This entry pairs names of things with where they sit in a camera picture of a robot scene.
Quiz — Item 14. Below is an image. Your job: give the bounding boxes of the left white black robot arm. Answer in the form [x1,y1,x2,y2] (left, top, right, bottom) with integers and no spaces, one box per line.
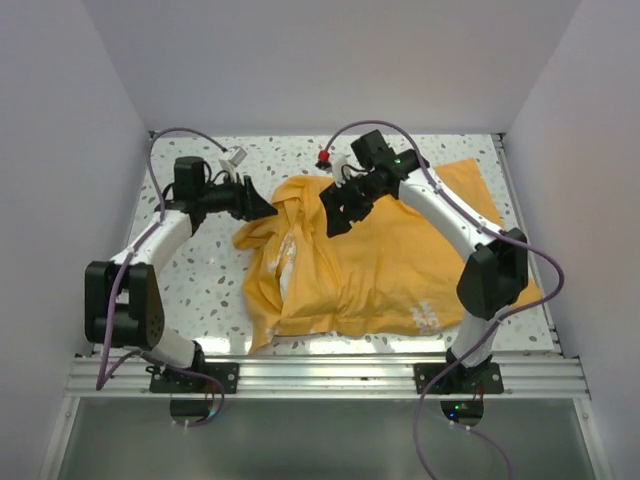
[84,147,277,393]

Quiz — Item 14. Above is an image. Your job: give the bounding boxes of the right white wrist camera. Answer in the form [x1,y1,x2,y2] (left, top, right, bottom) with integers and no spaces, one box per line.
[315,150,350,187]

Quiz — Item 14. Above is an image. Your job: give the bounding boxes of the orange pillowcase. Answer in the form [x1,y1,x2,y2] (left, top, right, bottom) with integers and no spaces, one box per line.
[231,158,544,356]

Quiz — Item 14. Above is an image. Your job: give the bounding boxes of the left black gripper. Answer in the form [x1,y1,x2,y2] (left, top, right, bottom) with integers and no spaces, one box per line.
[198,172,278,223]

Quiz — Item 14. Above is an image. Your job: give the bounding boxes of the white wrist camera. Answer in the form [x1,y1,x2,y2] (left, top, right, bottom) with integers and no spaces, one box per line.
[218,146,247,174]
[315,150,350,187]

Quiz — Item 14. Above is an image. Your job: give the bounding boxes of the white pillow yellow edge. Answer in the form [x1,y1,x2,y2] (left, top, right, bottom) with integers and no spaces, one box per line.
[268,233,297,301]

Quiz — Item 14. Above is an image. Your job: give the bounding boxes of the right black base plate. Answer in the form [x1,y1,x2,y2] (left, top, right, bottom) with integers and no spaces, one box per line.
[413,360,505,395]

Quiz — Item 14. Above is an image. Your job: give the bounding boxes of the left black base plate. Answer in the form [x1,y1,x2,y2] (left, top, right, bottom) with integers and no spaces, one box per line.
[145,362,240,394]

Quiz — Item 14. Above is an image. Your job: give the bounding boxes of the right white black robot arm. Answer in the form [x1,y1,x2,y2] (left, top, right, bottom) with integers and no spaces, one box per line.
[316,130,529,393]

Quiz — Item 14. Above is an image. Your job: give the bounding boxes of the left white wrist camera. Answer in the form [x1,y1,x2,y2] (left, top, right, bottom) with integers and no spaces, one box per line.
[218,146,247,174]

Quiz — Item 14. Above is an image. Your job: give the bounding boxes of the aluminium mounting rail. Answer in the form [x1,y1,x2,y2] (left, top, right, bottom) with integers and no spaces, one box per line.
[64,354,590,400]

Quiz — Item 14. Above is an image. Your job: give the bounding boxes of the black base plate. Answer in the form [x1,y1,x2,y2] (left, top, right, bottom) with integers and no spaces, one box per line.
[413,360,505,395]
[145,362,240,394]

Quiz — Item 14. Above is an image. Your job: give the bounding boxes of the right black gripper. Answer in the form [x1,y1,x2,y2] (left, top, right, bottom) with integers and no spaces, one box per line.
[319,174,387,239]

